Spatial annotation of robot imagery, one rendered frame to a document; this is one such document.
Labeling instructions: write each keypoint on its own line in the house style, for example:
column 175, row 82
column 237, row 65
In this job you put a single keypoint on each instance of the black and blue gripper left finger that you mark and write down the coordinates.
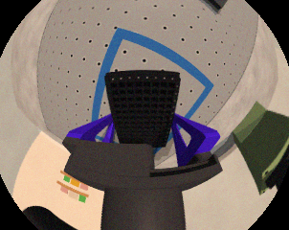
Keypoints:
column 89, row 131

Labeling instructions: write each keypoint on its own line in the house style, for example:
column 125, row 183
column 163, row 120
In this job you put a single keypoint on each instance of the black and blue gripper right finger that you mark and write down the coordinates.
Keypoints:
column 203, row 138

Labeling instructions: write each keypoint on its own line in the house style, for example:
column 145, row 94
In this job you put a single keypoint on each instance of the blue taped rectangle outline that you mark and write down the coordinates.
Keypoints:
column 155, row 46

